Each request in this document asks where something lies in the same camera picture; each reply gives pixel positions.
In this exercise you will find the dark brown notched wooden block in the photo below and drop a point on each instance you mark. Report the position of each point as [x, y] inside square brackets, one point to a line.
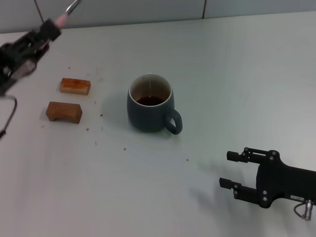
[65, 112]

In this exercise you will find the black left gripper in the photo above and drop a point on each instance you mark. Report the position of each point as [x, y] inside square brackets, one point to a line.
[12, 64]

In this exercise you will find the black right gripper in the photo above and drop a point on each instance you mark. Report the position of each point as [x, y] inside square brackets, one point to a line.
[284, 182]

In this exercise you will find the dark grey ceramic mug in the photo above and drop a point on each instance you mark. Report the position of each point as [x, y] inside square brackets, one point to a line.
[148, 118]

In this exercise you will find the light stained wooden block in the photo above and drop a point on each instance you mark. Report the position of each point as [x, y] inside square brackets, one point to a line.
[76, 87]

